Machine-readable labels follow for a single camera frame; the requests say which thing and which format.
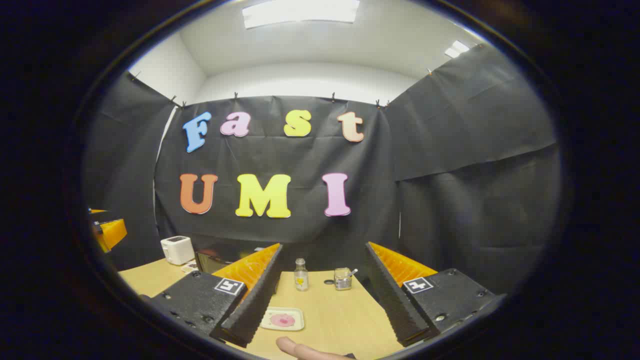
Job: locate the white toaster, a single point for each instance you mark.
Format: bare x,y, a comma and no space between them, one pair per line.
177,250

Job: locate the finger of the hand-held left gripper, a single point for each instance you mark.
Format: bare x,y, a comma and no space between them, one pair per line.
105,217
114,232

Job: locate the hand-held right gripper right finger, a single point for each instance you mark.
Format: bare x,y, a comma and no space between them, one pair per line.
392,300

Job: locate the white square plate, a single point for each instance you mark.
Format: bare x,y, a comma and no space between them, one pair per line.
299,314

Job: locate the clear bottle with yellow label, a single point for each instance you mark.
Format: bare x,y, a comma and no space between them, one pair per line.
300,277

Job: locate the black electric oven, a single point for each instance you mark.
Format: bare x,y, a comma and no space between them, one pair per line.
210,261

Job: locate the small ceiling light panel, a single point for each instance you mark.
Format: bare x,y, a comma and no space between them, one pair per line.
457,49

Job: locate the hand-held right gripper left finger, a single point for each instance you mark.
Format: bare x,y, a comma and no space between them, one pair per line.
255,300

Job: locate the large ceiling light panel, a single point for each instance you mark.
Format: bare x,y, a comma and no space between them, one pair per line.
300,11

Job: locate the glass seasoning jar with spoon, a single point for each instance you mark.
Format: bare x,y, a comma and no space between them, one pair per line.
342,280

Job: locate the pink ham slice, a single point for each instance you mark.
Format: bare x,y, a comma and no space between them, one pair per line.
283,320

